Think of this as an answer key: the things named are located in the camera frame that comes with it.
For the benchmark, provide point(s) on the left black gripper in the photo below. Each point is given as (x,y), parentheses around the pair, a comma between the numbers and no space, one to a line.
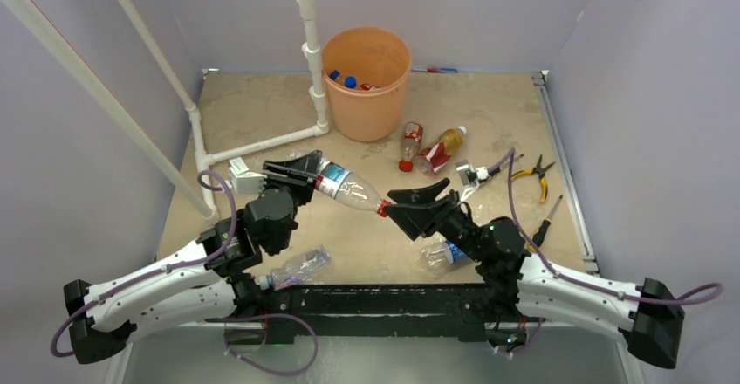
(306,164)

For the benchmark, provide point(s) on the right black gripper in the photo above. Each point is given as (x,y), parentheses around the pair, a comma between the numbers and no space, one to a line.
(417,219)

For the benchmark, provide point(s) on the red label cola bottle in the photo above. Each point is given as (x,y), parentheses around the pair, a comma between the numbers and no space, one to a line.
(348,188)

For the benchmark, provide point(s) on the yellow tea bottle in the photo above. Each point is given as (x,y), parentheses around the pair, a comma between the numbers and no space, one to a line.
(437,154)

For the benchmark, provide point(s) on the small blue label bottle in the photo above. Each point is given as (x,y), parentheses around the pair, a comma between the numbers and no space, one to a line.
(442,256)

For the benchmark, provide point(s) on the small red cap bottle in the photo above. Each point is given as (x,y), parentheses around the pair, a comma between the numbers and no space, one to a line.
(410,145)

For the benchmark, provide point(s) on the blue label water bottle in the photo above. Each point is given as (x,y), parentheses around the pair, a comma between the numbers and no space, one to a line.
(350,82)

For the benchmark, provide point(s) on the small red label bottle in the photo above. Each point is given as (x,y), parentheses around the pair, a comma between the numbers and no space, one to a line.
(369,87)

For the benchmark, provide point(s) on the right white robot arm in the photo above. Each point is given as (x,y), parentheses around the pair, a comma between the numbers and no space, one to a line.
(640,316)

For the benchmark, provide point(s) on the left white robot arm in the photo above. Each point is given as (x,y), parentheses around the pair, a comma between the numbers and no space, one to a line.
(207,279)

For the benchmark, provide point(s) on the orange plastic bin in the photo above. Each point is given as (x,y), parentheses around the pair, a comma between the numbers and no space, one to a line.
(375,56)

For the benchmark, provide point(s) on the crushed clear bottle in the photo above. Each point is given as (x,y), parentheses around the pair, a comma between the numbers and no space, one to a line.
(296,270)

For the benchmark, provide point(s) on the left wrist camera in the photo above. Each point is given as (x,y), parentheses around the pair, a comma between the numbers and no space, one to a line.
(244,181)

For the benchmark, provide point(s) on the yellow handled pliers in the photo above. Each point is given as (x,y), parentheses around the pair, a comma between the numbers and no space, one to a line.
(539,171)

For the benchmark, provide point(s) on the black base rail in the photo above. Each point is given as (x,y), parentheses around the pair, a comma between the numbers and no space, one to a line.
(461,311)

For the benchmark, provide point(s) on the metal side rail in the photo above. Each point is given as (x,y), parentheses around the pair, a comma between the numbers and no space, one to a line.
(588,256)

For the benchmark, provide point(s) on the white PVC pipe frame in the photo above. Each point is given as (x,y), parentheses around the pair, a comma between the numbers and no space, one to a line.
(53,40)

